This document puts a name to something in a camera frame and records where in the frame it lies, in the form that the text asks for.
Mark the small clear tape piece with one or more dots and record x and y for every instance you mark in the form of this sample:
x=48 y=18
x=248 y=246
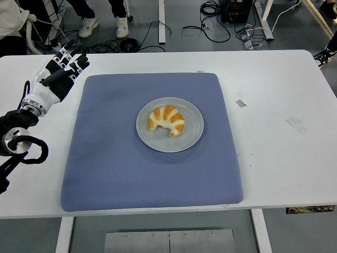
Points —
x=241 y=103

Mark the metal bracket under table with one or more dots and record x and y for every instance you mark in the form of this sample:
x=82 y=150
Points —
x=310 y=209

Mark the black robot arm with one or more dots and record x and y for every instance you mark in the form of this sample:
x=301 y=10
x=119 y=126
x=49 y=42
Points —
x=15 y=118

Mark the white table leg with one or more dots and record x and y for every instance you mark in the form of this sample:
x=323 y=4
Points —
x=64 y=234
x=260 y=232

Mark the person with white shoes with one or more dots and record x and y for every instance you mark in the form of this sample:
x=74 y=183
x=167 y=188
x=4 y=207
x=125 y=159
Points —
x=88 y=25

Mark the grey round plate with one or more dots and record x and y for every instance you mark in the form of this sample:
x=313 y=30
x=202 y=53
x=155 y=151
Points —
x=163 y=143

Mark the large clear tape piece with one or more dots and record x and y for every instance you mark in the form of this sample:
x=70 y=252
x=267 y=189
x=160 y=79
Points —
x=297 y=125

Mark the grey metal plate with screws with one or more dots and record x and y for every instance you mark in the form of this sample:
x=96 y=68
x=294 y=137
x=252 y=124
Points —
x=137 y=242

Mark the golden croissant bread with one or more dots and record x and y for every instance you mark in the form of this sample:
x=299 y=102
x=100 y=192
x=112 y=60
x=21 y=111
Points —
x=171 y=116

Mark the blue quilted mat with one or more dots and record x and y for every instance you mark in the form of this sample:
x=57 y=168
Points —
x=118 y=171

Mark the person with dark shoe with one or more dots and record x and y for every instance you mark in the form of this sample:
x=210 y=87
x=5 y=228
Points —
x=329 y=8

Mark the person seated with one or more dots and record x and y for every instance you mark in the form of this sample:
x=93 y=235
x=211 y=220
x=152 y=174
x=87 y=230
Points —
x=9 y=18

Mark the black equipment box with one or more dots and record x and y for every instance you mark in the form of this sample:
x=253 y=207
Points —
x=235 y=11

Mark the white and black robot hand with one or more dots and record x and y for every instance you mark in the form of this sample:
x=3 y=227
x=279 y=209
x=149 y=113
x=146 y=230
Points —
x=43 y=92

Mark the person with black shoe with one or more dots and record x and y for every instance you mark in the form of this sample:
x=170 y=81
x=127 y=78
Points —
x=325 y=55

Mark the white desk leg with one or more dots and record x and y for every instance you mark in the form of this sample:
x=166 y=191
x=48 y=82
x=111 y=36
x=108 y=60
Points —
x=266 y=23
x=161 y=23

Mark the grey power adapter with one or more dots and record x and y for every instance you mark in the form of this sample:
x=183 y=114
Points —
x=248 y=45

